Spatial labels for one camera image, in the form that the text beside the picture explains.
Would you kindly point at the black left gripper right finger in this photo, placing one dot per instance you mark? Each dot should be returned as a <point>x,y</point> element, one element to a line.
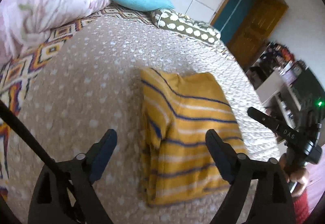
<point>272,202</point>

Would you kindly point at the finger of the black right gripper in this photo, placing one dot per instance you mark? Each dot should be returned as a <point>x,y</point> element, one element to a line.
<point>273,124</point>

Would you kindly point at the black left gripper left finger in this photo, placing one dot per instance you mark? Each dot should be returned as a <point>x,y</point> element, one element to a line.
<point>70,197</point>

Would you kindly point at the yellow striped knit sweater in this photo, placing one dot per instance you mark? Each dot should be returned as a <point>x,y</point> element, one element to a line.
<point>176,114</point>

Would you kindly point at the right hand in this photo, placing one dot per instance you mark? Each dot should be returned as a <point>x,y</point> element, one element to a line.
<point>300,176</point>

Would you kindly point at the white shelf unit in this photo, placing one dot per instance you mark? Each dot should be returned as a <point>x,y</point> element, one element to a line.
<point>287,96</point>

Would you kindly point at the cluttered shoe rack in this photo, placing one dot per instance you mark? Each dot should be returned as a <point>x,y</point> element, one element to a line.
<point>275,57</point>

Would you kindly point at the brown wooden door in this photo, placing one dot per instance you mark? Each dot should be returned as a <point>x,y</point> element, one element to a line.
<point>254,30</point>

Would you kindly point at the beige dotted quilted bedspread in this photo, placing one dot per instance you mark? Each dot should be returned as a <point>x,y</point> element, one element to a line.
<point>186,57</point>

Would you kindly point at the colourful geometric blanket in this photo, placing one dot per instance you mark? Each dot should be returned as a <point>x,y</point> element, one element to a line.
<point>45,56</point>

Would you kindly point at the teal curtain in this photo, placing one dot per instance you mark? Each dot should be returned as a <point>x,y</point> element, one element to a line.
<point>231,17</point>

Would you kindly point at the olive patterned bolster pillow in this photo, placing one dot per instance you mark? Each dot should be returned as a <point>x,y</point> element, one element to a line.
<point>184,25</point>

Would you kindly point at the pink floral duvet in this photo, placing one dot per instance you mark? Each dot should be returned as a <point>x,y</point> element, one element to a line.
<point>28,23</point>

